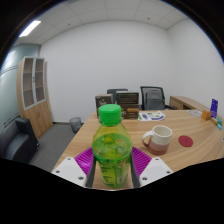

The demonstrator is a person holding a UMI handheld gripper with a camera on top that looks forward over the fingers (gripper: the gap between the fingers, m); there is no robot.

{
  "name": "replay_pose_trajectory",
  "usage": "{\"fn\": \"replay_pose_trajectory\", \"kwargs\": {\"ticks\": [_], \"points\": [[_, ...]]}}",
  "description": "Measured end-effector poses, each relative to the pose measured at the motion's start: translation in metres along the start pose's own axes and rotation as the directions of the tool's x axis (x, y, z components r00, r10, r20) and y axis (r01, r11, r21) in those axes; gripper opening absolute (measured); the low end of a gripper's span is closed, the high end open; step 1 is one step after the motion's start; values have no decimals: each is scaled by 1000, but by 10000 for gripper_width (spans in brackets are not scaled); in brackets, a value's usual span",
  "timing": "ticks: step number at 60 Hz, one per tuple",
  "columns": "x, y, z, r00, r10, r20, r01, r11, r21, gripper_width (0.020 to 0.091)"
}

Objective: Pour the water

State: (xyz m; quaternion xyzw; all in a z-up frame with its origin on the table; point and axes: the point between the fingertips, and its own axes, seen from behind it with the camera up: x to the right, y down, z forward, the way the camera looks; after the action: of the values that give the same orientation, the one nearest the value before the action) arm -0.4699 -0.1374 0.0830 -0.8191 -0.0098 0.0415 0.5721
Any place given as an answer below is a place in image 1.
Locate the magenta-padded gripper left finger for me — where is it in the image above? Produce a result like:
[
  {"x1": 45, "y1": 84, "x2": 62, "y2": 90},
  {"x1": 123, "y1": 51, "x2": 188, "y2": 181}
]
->
[{"x1": 51, "y1": 147, "x2": 97, "y2": 188}]

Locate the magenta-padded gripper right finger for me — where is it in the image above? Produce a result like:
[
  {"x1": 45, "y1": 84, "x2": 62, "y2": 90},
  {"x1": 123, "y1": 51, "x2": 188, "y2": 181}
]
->
[{"x1": 129, "y1": 146, "x2": 175, "y2": 188}]

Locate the green drink bottle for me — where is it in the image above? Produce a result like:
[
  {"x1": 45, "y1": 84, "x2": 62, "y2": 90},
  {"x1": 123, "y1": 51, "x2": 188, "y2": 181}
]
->
[{"x1": 91, "y1": 103, "x2": 134, "y2": 189}]

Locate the white and brown mug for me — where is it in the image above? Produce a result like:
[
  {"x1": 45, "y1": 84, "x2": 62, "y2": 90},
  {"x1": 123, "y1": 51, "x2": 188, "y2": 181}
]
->
[{"x1": 141, "y1": 125, "x2": 174, "y2": 156}]

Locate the grey waste bin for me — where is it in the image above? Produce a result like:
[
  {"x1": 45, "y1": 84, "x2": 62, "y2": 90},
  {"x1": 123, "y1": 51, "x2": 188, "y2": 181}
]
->
[{"x1": 68, "y1": 116, "x2": 83, "y2": 134}]

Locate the printed white paper sheet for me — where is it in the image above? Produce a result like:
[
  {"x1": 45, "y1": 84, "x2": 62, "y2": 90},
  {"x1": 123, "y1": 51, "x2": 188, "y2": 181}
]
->
[{"x1": 137, "y1": 110, "x2": 166, "y2": 122}]

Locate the flat round red coaster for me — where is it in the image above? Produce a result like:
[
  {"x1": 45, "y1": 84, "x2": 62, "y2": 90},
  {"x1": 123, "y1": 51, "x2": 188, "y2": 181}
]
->
[{"x1": 178, "y1": 134, "x2": 194, "y2": 148}]

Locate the black mesh office chair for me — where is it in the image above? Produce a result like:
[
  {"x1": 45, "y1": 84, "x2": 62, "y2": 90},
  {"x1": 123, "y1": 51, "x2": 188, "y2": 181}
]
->
[{"x1": 139, "y1": 85, "x2": 178, "y2": 112}]

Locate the small dark brown box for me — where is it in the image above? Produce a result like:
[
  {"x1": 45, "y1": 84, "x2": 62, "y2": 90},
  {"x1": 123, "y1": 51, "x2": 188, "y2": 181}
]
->
[{"x1": 94, "y1": 93, "x2": 115, "y2": 119}]

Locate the black leather sofa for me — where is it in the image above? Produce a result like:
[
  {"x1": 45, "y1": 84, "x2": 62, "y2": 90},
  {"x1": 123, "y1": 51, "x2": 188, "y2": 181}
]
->
[{"x1": 0, "y1": 117, "x2": 40, "y2": 164}]

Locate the round grey patterned disc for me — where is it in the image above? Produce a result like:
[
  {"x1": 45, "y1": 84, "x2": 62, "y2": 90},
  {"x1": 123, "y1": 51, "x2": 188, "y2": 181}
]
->
[{"x1": 189, "y1": 109, "x2": 204, "y2": 118}]

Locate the wooden side desk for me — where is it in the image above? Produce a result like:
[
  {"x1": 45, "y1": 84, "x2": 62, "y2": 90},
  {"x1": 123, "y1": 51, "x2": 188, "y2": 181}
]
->
[{"x1": 169, "y1": 95, "x2": 212, "y2": 113}]

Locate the wooden shelf cabinet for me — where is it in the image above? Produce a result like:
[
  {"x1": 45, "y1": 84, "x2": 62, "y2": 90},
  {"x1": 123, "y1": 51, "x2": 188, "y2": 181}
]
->
[{"x1": 16, "y1": 55, "x2": 54, "y2": 140}]

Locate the purple standing card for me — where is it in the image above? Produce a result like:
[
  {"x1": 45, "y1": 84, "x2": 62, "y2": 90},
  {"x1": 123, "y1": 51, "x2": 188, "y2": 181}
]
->
[{"x1": 209, "y1": 98, "x2": 220, "y2": 119}]

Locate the white ceiling light panel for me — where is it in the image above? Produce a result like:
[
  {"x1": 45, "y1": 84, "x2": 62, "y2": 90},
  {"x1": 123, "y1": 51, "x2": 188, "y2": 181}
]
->
[{"x1": 18, "y1": 20, "x2": 42, "y2": 38}]

